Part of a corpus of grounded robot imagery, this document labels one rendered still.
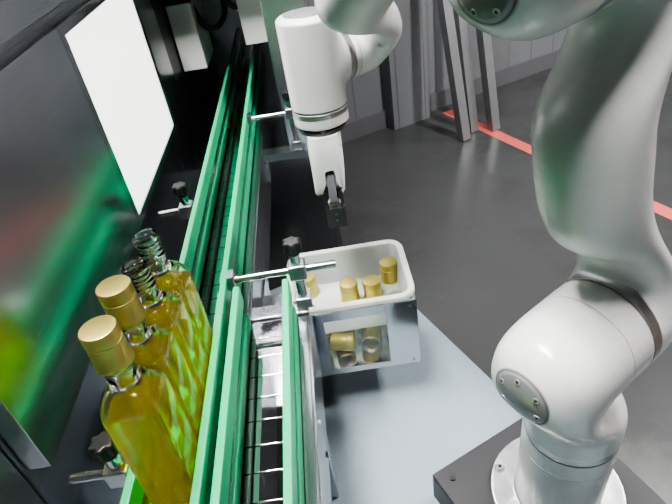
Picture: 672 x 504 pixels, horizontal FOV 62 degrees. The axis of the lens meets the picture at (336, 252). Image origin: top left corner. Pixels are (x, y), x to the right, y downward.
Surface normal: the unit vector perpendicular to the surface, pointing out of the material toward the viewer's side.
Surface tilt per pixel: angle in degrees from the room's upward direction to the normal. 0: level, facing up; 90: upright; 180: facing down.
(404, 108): 90
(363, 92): 90
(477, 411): 0
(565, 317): 7
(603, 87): 44
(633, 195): 87
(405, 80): 90
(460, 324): 0
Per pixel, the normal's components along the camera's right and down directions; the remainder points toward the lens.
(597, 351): 0.22, -0.32
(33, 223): 0.99, -0.16
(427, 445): -0.14, -0.80
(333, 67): 0.69, 0.35
